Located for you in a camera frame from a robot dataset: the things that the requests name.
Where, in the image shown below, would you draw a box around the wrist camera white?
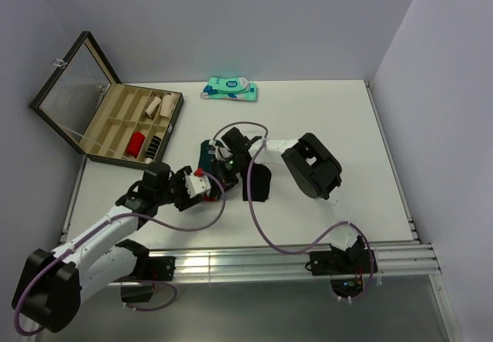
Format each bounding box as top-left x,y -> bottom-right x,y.
208,139 -> 230,161
185,168 -> 211,198

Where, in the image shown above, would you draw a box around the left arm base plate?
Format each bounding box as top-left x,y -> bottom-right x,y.
119,256 -> 176,281

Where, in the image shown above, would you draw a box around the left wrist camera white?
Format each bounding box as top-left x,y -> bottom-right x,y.
185,168 -> 211,198

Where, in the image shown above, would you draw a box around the purple cable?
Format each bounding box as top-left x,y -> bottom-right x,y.
213,122 -> 377,303
14,170 -> 228,337

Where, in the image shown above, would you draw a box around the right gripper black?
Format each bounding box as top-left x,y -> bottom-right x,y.
210,153 -> 244,200

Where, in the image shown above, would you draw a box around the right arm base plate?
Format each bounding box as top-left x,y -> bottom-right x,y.
305,250 -> 378,276

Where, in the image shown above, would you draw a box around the red rolled sock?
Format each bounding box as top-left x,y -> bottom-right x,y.
126,132 -> 146,159

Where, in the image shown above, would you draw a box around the beige rolled sock right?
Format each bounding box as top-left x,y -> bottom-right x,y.
159,93 -> 179,118

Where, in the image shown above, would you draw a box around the aluminium frame rail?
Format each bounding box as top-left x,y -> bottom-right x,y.
149,244 -> 441,283

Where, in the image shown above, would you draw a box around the mint green folded socks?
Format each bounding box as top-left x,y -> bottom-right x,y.
200,77 -> 257,102

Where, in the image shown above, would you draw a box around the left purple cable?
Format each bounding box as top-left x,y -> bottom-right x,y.
14,170 -> 228,337

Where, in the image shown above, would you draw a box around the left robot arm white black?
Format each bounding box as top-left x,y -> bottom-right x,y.
12,162 -> 226,337

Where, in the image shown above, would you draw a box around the beige rolled sock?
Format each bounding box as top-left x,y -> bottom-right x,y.
159,93 -> 179,118
144,96 -> 162,119

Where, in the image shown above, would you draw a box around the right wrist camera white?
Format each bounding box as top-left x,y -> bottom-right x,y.
208,139 -> 230,161

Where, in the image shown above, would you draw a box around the dark green patterned sock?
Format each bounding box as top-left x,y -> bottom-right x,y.
197,139 -> 224,182

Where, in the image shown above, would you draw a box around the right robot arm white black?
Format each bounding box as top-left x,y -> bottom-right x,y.
199,126 -> 371,273

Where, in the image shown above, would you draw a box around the beige rolled sock left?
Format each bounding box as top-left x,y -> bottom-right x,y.
144,96 -> 162,119

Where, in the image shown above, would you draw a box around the black white striped rolled sock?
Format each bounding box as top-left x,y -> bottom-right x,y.
144,135 -> 162,164

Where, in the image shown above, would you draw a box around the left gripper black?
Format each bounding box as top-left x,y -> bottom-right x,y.
155,166 -> 202,211

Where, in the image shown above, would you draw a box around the black wooden organizer box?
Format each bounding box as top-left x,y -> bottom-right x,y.
29,31 -> 184,169

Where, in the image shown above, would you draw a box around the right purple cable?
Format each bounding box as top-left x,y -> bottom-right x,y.
213,122 -> 377,303

